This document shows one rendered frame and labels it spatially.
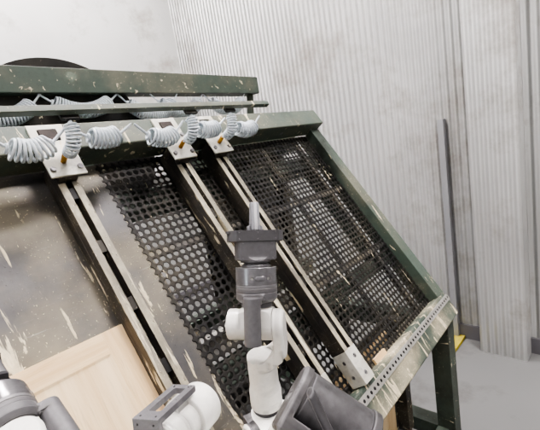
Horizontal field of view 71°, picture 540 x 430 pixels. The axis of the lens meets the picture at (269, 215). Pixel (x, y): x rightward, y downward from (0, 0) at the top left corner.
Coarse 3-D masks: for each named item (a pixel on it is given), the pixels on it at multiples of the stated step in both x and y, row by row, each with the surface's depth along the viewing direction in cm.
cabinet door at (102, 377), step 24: (96, 336) 96; (120, 336) 99; (48, 360) 87; (72, 360) 90; (96, 360) 93; (120, 360) 96; (48, 384) 85; (72, 384) 88; (96, 384) 90; (120, 384) 93; (144, 384) 96; (72, 408) 85; (96, 408) 88; (120, 408) 90
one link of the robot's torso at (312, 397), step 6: (312, 390) 51; (312, 396) 51; (312, 402) 51; (318, 402) 51; (318, 408) 50; (318, 414) 50; (324, 414) 51; (318, 420) 51; (324, 420) 50; (324, 426) 50; (330, 426) 50
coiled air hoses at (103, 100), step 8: (56, 96) 151; (104, 96) 166; (120, 96) 172; (152, 96) 185; (176, 96) 195; (200, 96) 206; (240, 96) 226; (16, 104) 142; (24, 104) 142; (56, 104) 150; (64, 104) 156; (72, 104) 154; (144, 112) 177; (152, 112) 180; (160, 112) 183; (168, 112) 187; (176, 112) 190; (224, 112) 216; (0, 120) 135; (8, 120) 137; (16, 120) 144; (24, 120) 142
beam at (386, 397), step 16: (432, 304) 181; (448, 304) 187; (416, 320) 170; (448, 320) 180; (400, 336) 161; (432, 336) 166; (416, 352) 154; (384, 368) 139; (400, 368) 144; (416, 368) 149; (368, 384) 131; (384, 384) 135; (400, 384) 139; (384, 400) 131; (384, 416) 127
